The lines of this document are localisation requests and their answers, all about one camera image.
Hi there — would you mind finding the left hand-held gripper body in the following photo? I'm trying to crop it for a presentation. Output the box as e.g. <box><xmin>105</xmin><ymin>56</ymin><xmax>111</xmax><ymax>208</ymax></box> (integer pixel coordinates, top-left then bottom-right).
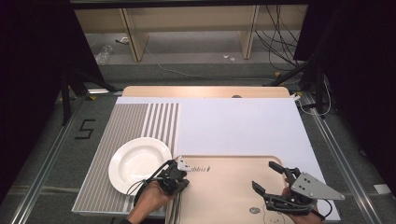
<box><xmin>157</xmin><ymin>156</ymin><xmax>192</xmax><ymax>196</ymax></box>

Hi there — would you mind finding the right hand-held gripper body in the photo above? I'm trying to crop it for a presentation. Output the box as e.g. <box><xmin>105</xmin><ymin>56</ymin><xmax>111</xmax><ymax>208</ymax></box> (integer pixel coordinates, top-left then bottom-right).
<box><xmin>262</xmin><ymin>167</ymin><xmax>346</xmax><ymax>217</ymax></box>

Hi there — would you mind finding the beige tray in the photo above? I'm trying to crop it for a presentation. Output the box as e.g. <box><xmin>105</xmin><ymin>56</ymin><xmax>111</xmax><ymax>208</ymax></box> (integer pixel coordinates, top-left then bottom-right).
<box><xmin>164</xmin><ymin>154</ymin><xmax>297</xmax><ymax>224</ymax></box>

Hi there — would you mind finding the person's left hand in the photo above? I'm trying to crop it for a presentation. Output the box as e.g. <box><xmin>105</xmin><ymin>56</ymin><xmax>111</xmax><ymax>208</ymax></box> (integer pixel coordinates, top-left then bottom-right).
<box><xmin>134</xmin><ymin>180</ymin><xmax>176</xmax><ymax>218</ymax></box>

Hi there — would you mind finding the person's right hand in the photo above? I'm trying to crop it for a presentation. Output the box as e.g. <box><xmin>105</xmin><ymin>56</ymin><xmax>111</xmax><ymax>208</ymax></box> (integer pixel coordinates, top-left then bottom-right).
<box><xmin>281</xmin><ymin>178</ymin><xmax>321</xmax><ymax>224</ymax></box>

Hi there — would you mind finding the white round plate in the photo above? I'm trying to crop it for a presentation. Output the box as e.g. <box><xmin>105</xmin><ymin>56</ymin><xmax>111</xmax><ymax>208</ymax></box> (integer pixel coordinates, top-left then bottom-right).
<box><xmin>107</xmin><ymin>136</ymin><xmax>173</xmax><ymax>196</ymax></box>

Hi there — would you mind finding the white board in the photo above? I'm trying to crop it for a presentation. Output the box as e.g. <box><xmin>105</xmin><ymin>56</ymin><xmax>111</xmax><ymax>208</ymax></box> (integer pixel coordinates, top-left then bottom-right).
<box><xmin>115</xmin><ymin>96</ymin><xmax>342</xmax><ymax>222</ymax></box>

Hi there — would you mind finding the grey striped placemat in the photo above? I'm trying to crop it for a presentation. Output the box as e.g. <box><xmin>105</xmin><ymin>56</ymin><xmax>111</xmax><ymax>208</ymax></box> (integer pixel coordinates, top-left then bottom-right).
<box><xmin>72</xmin><ymin>103</ymin><xmax>180</xmax><ymax>217</ymax></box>

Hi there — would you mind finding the white tape piece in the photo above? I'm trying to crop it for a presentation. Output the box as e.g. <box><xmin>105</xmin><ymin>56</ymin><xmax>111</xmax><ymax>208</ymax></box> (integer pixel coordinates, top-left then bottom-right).
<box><xmin>373</xmin><ymin>184</ymin><xmax>392</xmax><ymax>195</ymax></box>

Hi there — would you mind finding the wooden table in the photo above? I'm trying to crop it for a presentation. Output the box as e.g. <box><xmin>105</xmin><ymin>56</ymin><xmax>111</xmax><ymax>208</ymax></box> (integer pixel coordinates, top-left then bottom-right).
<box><xmin>121</xmin><ymin>86</ymin><xmax>292</xmax><ymax>99</ymax></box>

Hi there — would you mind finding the black metal stand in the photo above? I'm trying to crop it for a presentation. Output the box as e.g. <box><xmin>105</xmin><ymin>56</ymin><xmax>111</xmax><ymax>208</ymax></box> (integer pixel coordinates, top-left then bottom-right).
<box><xmin>262</xmin><ymin>46</ymin><xmax>330</xmax><ymax>119</ymax></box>
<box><xmin>59</xmin><ymin>66</ymin><xmax>123</xmax><ymax>126</ymax></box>

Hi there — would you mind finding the dark curtain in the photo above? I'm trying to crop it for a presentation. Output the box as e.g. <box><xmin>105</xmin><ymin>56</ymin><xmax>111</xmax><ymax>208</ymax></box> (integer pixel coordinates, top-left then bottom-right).
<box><xmin>293</xmin><ymin>0</ymin><xmax>396</xmax><ymax>188</ymax></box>
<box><xmin>0</xmin><ymin>0</ymin><xmax>106</xmax><ymax>206</ymax></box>

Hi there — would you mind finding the clear plastic bottle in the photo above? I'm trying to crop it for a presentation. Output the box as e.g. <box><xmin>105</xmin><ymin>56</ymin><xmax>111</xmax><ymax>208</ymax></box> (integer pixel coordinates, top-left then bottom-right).
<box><xmin>94</xmin><ymin>45</ymin><xmax>114</xmax><ymax>65</ymax></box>

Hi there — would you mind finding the wooden shelf unit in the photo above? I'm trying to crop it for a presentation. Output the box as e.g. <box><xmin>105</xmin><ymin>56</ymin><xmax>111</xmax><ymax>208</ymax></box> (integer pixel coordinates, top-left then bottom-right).
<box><xmin>74</xmin><ymin>4</ymin><xmax>309</xmax><ymax>63</ymax></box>

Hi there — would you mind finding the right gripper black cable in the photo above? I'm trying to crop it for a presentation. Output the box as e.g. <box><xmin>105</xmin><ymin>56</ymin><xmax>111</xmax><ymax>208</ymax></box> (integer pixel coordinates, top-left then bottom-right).
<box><xmin>311</xmin><ymin>199</ymin><xmax>333</xmax><ymax>220</ymax></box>

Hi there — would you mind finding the metal floor rail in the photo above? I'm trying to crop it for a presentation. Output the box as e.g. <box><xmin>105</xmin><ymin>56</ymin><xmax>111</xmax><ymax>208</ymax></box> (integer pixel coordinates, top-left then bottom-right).
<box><xmin>10</xmin><ymin>96</ymin><xmax>87</xmax><ymax>224</ymax></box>
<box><xmin>298</xmin><ymin>91</ymin><xmax>377</xmax><ymax>224</ymax></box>

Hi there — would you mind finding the bundle of black cables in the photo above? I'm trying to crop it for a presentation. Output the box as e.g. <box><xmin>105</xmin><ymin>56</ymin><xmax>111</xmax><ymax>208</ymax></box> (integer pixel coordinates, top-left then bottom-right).
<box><xmin>255</xmin><ymin>4</ymin><xmax>307</xmax><ymax>73</ymax></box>

